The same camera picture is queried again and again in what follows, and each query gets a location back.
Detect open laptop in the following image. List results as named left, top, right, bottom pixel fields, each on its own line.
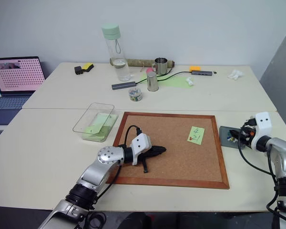
left=0, top=56, right=46, bottom=126

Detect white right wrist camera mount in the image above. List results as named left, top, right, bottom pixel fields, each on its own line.
left=250, top=111, right=273, bottom=150

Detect clear plastic box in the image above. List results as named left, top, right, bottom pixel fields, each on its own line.
left=72, top=102, right=115, bottom=140

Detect large crumpled white paper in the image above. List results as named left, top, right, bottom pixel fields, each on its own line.
left=227, top=69, right=244, bottom=81

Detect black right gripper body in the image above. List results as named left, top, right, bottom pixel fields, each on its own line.
left=239, top=125, right=256, bottom=145

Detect stack of green notes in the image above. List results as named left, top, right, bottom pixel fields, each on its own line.
left=82, top=113, right=119, bottom=143

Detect coiled black cable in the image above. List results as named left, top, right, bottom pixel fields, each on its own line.
left=85, top=210, right=108, bottom=229

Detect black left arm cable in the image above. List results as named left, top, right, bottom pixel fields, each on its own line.
left=95, top=125, right=142, bottom=200

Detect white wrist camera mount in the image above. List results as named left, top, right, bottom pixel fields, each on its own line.
left=130, top=133, right=153, bottom=166
left=250, top=111, right=273, bottom=150

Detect light green paper sheet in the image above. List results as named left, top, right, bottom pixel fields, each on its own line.
left=140, top=72, right=194, bottom=90

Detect wood-framed cork board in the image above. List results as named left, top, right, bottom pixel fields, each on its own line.
left=106, top=111, right=230, bottom=190

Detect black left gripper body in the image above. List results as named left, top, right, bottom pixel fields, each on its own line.
left=138, top=145, right=161, bottom=161

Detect clear bottle with green lid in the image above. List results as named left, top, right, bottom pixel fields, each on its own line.
left=101, top=22, right=132, bottom=82

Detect green note with numbers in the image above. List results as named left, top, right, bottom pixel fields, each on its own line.
left=187, top=126, right=205, bottom=146

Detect yellow and black sponge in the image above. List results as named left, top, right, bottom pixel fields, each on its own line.
left=82, top=62, right=95, bottom=73

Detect clear jar of pushpins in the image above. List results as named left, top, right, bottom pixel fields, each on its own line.
left=128, top=86, right=144, bottom=103

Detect grey tray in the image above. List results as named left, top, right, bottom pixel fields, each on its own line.
left=219, top=125, right=246, bottom=150

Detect upturned steel cup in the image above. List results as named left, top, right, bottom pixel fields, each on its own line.
left=146, top=71, right=160, bottom=92

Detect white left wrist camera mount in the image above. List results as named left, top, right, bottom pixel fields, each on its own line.
left=130, top=133, right=153, bottom=166

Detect steel mug with handle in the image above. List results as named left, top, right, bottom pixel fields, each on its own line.
left=152, top=57, right=169, bottom=75

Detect black hub cable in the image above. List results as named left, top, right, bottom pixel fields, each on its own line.
left=135, top=71, right=193, bottom=85

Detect grey USB hub with ports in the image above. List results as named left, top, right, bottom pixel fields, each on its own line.
left=191, top=70, right=214, bottom=76

